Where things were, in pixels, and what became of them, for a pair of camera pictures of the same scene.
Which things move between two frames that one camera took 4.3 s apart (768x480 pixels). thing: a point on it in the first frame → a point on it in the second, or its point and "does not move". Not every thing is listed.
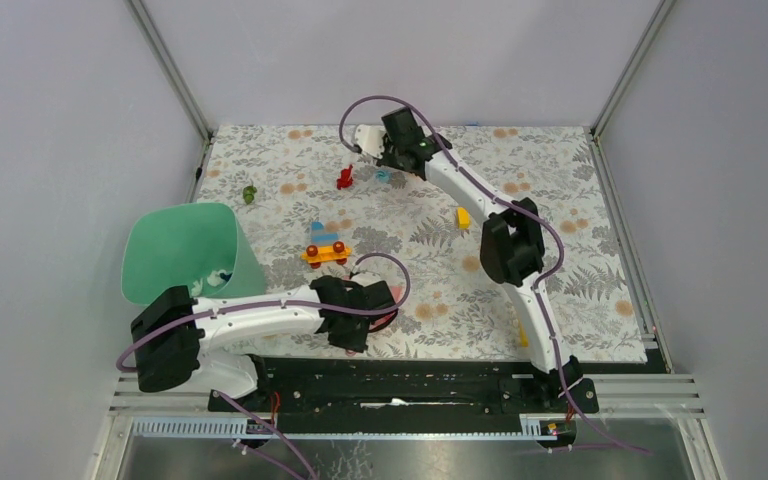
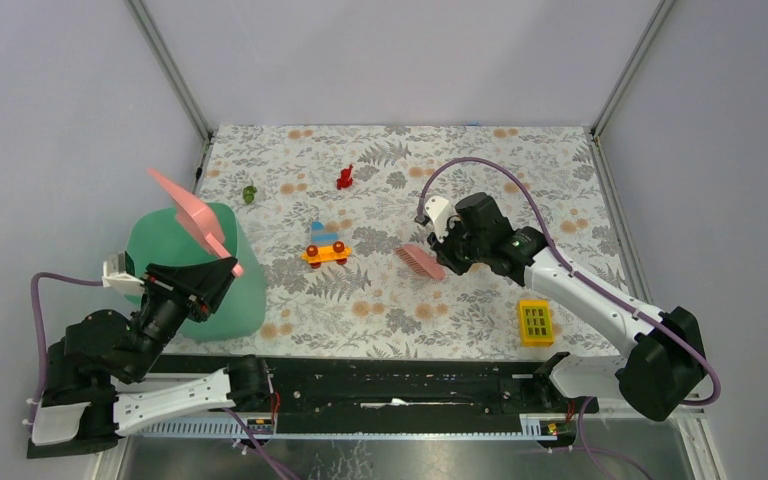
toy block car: x=325 y=247 does not move
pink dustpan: x=379 y=323 → x=197 y=221
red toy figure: x=345 y=180 does not move
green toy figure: x=248 y=193 does not move
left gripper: x=358 y=343 → x=196 y=288
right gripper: x=384 y=160 → x=442 y=248
